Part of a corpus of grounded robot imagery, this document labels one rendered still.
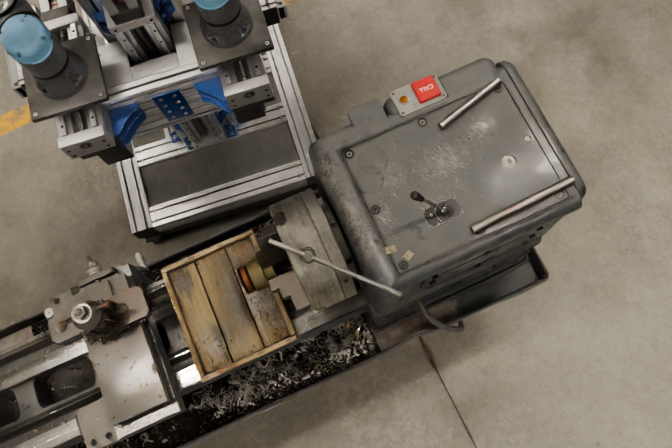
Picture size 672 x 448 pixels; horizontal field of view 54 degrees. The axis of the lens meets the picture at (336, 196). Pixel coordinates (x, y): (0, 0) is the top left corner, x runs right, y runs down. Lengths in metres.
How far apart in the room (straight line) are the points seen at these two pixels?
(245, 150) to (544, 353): 1.51
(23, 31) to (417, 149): 1.05
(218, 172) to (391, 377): 1.13
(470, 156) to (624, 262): 1.50
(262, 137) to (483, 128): 1.35
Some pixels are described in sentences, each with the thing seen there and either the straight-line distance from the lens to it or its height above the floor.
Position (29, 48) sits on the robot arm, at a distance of 1.87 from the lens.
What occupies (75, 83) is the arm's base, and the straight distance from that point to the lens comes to 2.01.
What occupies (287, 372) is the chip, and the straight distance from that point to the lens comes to 2.25.
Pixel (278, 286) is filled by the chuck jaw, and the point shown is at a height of 1.10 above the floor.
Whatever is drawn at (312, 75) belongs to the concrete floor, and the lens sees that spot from 3.19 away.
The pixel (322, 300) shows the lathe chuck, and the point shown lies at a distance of 1.70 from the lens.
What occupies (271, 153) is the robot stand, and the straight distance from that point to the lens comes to 2.82.
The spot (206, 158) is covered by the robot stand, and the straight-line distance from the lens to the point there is 2.87.
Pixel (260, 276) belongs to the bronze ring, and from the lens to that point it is 1.75.
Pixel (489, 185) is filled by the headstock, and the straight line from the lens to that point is 1.66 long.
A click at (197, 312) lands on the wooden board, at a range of 2.01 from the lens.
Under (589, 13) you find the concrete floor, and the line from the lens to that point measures 3.49.
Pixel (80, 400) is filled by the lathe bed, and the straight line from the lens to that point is 2.13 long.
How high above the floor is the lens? 2.82
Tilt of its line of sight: 73 degrees down
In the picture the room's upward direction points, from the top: 11 degrees counter-clockwise
